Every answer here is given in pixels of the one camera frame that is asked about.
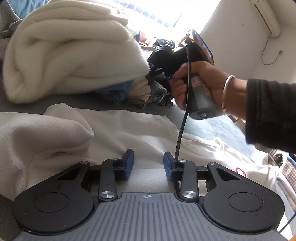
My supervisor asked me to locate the cream white sweatshirt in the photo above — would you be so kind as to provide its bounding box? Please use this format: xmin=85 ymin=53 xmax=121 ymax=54
xmin=0 ymin=102 xmax=290 ymax=202

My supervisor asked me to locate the dark sleeved right forearm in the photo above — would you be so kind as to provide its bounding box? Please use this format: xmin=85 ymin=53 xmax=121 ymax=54
xmin=245 ymin=79 xmax=295 ymax=153

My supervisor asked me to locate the folded clothes stack on floor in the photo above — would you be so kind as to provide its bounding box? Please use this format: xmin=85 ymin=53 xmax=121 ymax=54
xmin=281 ymin=156 xmax=295 ymax=191

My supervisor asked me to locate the person's right hand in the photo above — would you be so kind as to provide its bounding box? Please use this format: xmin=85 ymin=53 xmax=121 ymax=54
xmin=170 ymin=61 xmax=247 ymax=120

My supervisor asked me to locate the black white plaid garment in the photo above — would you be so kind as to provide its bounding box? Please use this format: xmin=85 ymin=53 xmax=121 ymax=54
xmin=145 ymin=73 xmax=173 ymax=107

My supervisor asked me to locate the beige folded garment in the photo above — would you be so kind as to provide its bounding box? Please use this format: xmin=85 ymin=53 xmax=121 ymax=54
xmin=126 ymin=76 xmax=151 ymax=108

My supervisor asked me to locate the dark blue folded garment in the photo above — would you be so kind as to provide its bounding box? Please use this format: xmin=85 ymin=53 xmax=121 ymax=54
xmin=93 ymin=80 xmax=133 ymax=104

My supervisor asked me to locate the cream folded knit sweater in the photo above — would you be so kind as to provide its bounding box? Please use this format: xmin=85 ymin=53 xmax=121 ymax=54
xmin=3 ymin=1 xmax=149 ymax=103

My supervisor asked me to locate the blue quilted duvet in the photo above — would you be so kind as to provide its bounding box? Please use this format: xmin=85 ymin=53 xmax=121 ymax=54
xmin=7 ymin=0 xmax=49 ymax=19

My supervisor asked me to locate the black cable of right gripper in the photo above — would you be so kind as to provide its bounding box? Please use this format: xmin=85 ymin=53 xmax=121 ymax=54
xmin=173 ymin=39 xmax=194 ymax=197

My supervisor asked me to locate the silver bracelet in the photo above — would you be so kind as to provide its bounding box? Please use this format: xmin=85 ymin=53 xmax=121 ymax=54
xmin=221 ymin=74 xmax=236 ymax=116

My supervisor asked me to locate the white wall air conditioner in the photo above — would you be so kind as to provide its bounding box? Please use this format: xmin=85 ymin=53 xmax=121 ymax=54
xmin=249 ymin=0 xmax=281 ymax=37

